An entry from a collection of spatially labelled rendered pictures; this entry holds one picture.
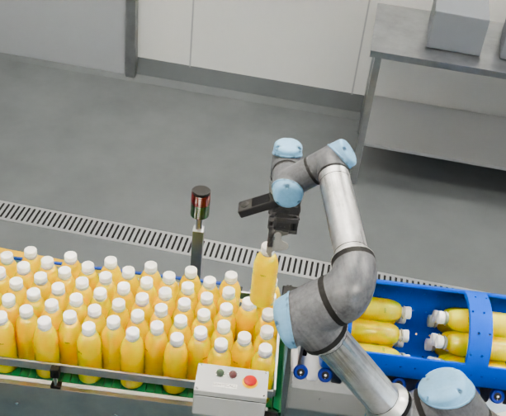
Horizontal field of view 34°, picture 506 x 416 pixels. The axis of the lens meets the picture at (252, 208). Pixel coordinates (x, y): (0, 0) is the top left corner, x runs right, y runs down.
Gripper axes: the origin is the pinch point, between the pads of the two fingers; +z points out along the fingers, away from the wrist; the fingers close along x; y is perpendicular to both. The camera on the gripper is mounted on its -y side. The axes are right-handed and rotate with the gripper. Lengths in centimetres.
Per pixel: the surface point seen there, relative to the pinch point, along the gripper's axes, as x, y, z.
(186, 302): 0.5, -22.8, 25.6
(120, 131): 264, -100, 142
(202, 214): 35.7, -22.5, 19.2
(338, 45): 328, 34, 98
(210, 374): -25.5, -12.4, 26.3
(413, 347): 8, 49, 41
